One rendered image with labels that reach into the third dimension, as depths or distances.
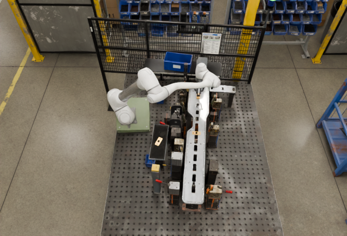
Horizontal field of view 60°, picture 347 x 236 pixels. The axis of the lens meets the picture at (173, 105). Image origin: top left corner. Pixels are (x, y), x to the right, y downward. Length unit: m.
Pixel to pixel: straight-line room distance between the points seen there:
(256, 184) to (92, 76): 3.11
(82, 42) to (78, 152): 1.86
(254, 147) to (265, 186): 0.44
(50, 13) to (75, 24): 0.37
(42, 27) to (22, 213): 2.70
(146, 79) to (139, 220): 1.27
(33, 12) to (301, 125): 4.19
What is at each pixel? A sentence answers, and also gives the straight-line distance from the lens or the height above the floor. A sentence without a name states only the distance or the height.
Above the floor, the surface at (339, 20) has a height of 0.80.
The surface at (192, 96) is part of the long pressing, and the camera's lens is 3.26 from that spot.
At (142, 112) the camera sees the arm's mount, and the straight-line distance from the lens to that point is 3.30.
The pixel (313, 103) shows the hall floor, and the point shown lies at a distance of 4.96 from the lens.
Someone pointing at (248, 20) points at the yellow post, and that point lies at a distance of 3.33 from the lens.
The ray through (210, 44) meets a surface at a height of 1.29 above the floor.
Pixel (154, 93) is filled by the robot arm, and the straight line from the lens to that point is 2.60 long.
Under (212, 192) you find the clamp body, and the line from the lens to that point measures 2.63.
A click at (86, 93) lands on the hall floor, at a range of 4.81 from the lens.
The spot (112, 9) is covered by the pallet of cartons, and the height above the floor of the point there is 0.41.
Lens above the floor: 3.46
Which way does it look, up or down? 51 degrees down
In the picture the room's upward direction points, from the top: straight up
